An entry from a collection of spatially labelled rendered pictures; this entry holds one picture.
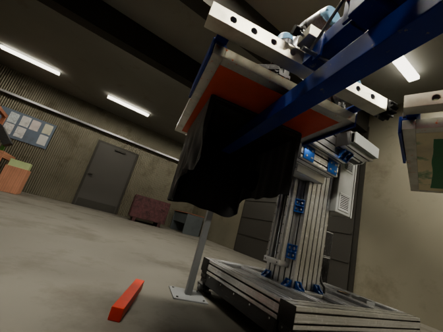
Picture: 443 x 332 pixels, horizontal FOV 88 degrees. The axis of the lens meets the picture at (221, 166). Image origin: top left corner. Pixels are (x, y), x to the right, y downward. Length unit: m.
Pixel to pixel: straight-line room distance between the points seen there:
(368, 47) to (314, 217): 1.26
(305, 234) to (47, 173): 7.78
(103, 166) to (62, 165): 1.11
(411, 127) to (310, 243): 0.93
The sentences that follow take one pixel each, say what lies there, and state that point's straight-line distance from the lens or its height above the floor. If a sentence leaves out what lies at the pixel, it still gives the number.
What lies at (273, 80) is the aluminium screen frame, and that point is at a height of 0.96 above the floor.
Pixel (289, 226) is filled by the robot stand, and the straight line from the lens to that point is 1.59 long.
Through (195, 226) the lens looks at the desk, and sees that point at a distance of 7.78.
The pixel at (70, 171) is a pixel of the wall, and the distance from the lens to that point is 8.48.
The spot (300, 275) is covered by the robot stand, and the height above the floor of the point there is 0.31.
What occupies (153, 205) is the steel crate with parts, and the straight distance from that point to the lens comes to 7.43.
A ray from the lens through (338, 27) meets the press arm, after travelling 0.75.
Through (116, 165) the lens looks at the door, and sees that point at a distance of 8.51.
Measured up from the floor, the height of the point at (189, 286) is 0.06.
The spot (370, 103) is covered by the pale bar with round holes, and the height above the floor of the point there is 0.99.
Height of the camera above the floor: 0.45
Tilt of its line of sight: 15 degrees up
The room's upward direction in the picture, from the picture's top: 15 degrees clockwise
